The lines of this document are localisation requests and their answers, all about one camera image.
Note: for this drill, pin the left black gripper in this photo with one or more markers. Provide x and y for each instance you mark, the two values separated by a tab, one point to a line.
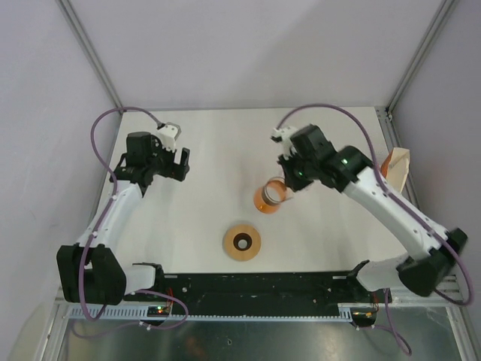
177	171

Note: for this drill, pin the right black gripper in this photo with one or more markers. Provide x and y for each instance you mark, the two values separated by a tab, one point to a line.
292	182

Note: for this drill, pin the orange glass carafe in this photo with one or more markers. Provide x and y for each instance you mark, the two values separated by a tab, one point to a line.
269	197

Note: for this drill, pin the wooden dripper ring holder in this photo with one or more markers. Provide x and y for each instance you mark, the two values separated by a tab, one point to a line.
242	242

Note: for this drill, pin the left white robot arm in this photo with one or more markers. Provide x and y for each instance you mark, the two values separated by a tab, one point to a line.
89	270

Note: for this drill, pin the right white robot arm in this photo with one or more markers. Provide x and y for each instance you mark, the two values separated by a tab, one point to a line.
429	246

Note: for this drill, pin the paper coffee filter stack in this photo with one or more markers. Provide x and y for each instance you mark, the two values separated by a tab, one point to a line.
396	167

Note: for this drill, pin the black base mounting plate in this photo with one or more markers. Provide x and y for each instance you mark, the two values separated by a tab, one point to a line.
260	291

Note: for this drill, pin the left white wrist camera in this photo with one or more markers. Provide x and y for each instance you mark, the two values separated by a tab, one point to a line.
168	134

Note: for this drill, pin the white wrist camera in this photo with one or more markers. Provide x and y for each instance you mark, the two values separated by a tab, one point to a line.
168	134
283	136

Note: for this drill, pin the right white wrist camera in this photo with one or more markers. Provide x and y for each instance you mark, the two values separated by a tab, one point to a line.
283	136

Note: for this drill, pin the right aluminium table rail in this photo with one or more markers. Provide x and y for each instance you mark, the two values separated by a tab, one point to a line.
392	140

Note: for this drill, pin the grey slotted cable duct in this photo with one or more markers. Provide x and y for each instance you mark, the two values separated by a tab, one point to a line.
157	312

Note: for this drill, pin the right aluminium frame post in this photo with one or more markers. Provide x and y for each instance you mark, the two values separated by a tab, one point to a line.
432	33

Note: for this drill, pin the aluminium frame post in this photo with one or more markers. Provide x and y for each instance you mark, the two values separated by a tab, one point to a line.
432	33
83	39

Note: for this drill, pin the left aluminium frame post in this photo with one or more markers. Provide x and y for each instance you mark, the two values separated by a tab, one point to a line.
83	39

